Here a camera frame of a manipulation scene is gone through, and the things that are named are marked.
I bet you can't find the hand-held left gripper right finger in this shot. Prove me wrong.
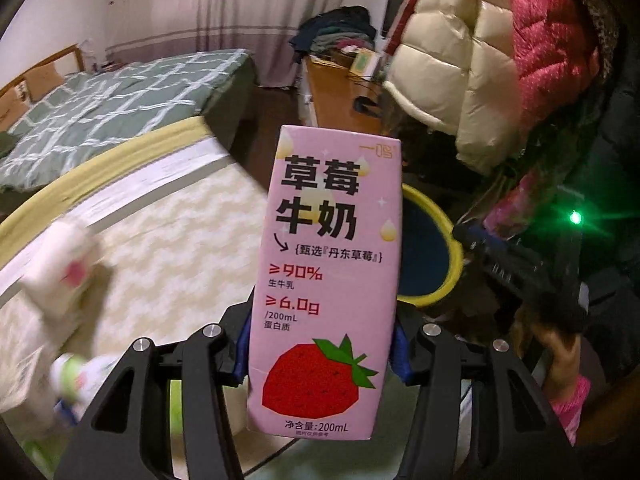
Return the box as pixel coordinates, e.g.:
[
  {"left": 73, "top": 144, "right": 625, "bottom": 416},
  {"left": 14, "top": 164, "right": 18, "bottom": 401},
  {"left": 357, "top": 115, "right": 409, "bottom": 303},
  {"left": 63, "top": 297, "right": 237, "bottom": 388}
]
[{"left": 392, "top": 305, "right": 581, "bottom": 480}]

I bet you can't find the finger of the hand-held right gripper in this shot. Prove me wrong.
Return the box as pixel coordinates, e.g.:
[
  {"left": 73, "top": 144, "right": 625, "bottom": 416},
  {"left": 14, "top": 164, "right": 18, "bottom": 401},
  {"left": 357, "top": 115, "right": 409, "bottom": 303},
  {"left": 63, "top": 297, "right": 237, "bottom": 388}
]
[{"left": 452, "top": 222, "right": 538, "bottom": 283}]

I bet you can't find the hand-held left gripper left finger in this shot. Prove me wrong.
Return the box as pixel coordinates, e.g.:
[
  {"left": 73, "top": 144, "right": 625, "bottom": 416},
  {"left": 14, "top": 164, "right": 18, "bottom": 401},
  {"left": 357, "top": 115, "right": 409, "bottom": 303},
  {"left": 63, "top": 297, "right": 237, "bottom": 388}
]
[{"left": 54, "top": 302, "right": 253, "bottom": 480}]

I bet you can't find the dark blue yellow-rimmed bin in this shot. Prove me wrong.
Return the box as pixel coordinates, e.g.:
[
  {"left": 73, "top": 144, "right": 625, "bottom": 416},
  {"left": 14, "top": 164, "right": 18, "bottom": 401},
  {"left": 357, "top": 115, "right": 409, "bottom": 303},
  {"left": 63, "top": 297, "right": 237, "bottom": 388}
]
[{"left": 397, "top": 184, "right": 463, "bottom": 309}]

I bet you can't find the pink strawberry milk carton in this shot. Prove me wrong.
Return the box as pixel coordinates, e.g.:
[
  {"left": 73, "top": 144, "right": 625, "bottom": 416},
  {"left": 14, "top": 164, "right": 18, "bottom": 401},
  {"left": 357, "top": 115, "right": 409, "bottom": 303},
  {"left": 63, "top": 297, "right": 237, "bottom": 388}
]
[{"left": 247, "top": 125, "right": 403, "bottom": 443}]

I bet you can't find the white bottle green label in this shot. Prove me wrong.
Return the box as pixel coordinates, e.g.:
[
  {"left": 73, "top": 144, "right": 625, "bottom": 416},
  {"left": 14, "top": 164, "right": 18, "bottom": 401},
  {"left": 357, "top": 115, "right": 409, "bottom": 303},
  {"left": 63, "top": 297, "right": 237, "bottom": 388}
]
[{"left": 50, "top": 352, "right": 118, "bottom": 407}]

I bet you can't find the white milk carton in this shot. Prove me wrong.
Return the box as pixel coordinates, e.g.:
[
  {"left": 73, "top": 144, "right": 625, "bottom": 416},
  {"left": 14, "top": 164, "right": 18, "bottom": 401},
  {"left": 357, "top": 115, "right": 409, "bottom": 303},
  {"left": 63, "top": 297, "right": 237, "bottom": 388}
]
[{"left": 20, "top": 222, "right": 101, "bottom": 321}]

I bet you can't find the person's right forearm pink sleeve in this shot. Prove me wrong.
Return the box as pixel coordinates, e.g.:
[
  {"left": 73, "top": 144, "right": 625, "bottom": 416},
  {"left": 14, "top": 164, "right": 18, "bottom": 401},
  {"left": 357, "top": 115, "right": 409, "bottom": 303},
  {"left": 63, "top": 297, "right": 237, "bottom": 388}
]
[{"left": 542, "top": 375, "right": 593, "bottom": 447}]

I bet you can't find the person's right hand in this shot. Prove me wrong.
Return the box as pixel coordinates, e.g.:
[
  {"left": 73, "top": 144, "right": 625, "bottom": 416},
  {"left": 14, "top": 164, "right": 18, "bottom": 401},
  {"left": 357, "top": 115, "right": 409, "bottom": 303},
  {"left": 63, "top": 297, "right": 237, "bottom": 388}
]
[{"left": 520, "top": 310, "right": 583, "bottom": 402}]

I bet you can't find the pink floral cloth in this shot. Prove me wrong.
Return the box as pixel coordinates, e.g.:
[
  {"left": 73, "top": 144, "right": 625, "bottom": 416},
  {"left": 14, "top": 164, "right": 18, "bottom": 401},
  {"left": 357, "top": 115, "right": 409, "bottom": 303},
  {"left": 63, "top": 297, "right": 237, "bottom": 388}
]
[{"left": 482, "top": 170, "right": 541, "bottom": 241}]

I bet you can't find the black coat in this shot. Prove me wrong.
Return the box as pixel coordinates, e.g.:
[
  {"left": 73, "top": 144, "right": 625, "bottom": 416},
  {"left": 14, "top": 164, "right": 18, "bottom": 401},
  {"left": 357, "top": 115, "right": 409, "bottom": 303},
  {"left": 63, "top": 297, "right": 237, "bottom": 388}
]
[{"left": 550, "top": 75, "right": 640, "bottom": 361}]

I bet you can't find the patterned green beige tablecloth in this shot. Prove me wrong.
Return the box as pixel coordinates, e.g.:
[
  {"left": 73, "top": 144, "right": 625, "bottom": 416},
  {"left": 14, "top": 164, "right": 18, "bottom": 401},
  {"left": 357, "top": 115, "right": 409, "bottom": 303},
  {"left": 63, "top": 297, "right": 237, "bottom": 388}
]
[{"left": 0, "top": 117, "right": 281, "bottom": 480}]

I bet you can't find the cream puffer jacket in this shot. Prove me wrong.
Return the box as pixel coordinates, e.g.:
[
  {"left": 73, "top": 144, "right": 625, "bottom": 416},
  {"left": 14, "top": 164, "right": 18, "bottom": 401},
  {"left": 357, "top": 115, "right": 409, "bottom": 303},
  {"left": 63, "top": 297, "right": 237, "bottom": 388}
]
[{"left": 382, "top": 0, "right": 521, "bottom": 176}]

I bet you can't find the wooden desk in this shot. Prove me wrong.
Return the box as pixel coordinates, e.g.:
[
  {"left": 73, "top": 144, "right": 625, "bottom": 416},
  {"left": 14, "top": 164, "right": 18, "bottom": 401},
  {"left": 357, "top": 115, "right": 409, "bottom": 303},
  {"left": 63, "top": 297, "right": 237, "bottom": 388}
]
[{"left": 300, "top": 52, "right": 388, "bottom": 137}]

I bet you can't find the green white box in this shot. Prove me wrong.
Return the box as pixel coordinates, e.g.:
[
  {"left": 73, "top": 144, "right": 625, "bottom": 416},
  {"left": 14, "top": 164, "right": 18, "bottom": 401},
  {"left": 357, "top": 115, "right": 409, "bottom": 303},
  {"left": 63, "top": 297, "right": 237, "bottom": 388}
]
[{"left": 350, "top": 50, "right": 383, "bottom": 75}]

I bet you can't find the red puffer jacket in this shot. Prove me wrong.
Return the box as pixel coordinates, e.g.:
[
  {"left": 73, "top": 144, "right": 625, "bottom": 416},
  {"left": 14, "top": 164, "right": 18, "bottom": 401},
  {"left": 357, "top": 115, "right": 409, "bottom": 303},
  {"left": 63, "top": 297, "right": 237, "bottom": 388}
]
[{"left": 505, "top": 0, "right": 601, "bottom": 126}]

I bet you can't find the leopard print cloth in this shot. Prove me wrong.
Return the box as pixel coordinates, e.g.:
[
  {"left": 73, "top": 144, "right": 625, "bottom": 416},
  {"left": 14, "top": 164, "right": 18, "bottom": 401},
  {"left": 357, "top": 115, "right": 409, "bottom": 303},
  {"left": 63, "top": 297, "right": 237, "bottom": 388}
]
[{"left": 555, "top": 0, "right": 618, "bottom": 86}]

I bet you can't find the wooden bed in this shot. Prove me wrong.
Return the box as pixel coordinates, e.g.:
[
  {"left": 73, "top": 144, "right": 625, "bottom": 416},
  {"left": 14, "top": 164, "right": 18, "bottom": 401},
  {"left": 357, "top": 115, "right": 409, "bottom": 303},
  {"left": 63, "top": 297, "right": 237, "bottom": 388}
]
[{"left": 0, "top": 44, "right": 258, "bottom": 202}]

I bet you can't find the pile of dark clothes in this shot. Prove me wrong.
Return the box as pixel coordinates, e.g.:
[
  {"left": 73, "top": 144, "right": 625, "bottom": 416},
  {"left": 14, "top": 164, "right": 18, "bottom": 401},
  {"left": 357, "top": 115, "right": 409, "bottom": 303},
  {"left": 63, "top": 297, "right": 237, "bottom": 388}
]
[{"left": 290, "top": 6, "right": 378, "bottom": 56}]

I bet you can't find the green checked quilt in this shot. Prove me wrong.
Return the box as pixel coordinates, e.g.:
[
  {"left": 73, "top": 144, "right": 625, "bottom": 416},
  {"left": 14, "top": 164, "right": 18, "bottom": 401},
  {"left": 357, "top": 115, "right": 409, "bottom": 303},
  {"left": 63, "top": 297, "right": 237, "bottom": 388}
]
[{"left": 0, "top": 50, "right": 251, "bottom": 192}]

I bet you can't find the pink white curtain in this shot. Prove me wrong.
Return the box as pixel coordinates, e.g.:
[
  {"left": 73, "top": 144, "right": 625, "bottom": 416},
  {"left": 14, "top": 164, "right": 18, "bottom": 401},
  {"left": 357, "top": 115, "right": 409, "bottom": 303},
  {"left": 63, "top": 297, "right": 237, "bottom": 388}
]
[{"left": 100, "top": 0, "right": 391, "bottom": 91}]

